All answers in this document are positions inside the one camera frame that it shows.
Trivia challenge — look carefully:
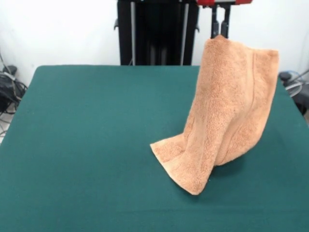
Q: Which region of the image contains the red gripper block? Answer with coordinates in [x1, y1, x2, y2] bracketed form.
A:
[197, 0, 253, 39]

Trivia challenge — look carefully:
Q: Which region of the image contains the orange terry towel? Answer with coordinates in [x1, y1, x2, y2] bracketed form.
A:
[149, 36, 280, 196]

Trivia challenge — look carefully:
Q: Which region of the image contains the dark green table cloth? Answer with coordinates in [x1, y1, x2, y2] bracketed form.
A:
[0, 64, 309, 232]

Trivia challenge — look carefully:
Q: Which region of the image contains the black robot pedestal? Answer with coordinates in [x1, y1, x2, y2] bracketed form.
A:
[113, 0, 201, 66]

